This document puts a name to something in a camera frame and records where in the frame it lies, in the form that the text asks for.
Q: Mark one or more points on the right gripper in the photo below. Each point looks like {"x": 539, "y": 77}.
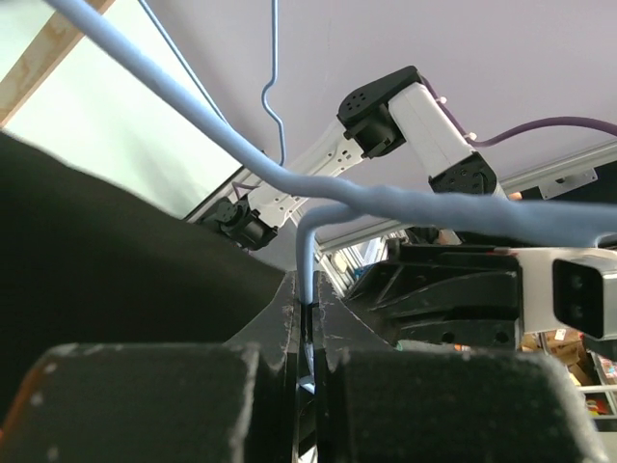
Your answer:
{"x": 466, "y": 295}

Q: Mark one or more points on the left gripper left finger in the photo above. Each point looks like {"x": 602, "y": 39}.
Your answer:
{"x": 164, "y": 402}

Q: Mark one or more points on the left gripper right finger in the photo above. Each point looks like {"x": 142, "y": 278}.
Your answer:
{"x": 432, "y": 404}

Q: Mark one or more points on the black trousers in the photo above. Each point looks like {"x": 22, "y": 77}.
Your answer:
{"x": 85, "y": 261}

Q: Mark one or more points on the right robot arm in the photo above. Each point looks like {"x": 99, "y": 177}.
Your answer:
{"x": 395, "y": 111}

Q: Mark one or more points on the metal storage shelves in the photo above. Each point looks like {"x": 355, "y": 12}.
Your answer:
{"x": 593, "y": 373}

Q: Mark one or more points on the wooden clothes rack frame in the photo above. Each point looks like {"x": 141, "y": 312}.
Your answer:
{"x": 55, "y": 39}

